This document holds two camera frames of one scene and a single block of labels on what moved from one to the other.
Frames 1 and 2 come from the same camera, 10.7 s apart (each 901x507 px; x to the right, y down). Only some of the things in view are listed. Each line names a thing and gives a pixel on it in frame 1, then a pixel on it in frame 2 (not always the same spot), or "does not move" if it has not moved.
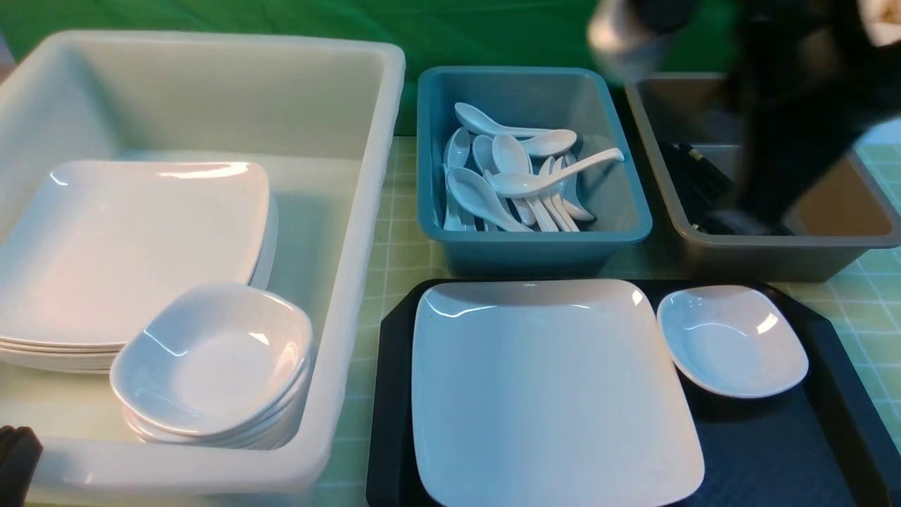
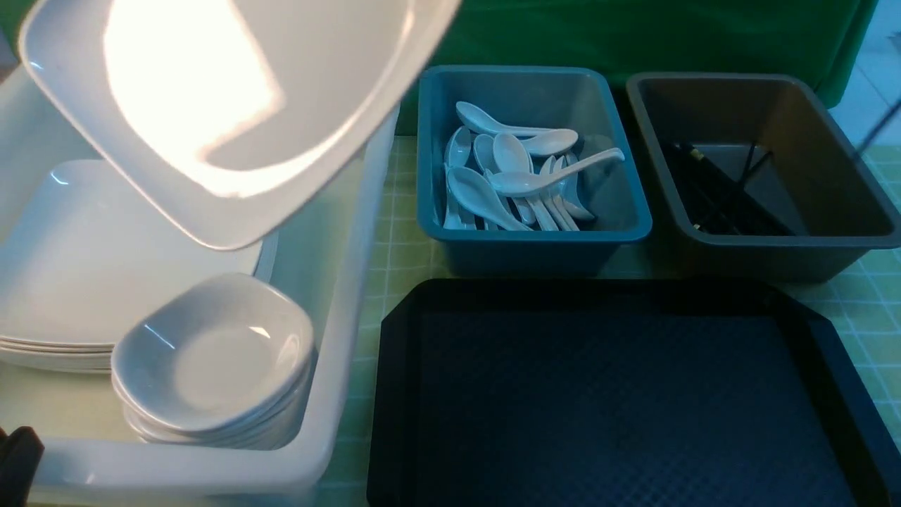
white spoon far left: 456,148 does not move
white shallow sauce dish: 733,339 → 210,351
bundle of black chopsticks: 703,191 does not move
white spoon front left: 473,191 does not move
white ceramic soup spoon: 514,185 does not move
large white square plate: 539,392 → 235,115
